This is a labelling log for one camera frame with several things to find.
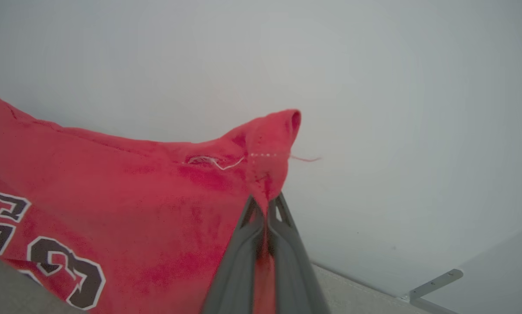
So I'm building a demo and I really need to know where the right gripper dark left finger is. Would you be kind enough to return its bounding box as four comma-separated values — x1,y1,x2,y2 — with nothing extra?
201,195,268,314

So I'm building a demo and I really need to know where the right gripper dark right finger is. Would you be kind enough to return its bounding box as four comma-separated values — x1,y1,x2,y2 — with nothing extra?
267,192,331,314

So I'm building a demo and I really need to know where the red jersey garment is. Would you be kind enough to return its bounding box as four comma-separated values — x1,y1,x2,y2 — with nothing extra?
0,81,322,314

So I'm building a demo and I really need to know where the grey metal pole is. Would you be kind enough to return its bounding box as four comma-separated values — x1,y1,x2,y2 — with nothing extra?
407,297,462,314

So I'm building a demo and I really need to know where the silver metal wall bracket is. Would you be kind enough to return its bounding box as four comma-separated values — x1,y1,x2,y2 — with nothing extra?
403,269,464,302

